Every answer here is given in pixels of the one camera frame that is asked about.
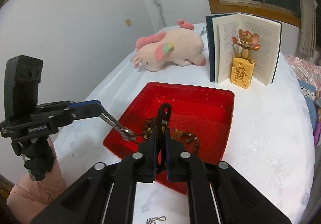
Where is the brown beaded necklace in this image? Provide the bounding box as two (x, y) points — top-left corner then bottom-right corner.
(136, 118), (200, 156)

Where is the silver chain necklace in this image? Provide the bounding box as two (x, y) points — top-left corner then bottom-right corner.
(145, 215), (167, 224)

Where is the dark wooden bead bracelet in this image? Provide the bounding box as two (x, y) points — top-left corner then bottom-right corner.
(155, 102), (173, 174)

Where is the left forearm pink sleeve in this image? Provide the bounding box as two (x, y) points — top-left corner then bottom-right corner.
(7, 140), (65, 223)

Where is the left hand black glove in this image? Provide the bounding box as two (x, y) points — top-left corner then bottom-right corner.
(11, 137), (54, 181)

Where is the red tin box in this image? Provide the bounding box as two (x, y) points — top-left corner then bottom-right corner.
(103, 81), (236, 196)

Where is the pink unicorn plush toy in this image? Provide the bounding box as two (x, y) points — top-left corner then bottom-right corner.
(131, 19), (206, 72)

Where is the mouse figurine on yellow block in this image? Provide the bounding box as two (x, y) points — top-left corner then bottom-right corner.
(230, 29), (260, 89)

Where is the open standing book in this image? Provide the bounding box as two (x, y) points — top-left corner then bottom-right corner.
(206, 13), (282, 87)

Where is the floral bed quilt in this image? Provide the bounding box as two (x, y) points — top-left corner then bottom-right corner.
(285, 56), (320, 147)

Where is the beige curtain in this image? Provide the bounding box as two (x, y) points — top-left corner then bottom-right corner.
(299, 0), (316, 58)

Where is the yellow wall sticker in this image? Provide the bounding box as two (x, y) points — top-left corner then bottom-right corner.
(125, 19), (132, 26)

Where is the wall shower fixture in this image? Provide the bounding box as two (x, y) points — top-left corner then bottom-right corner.
(153, 0), (167, 30)

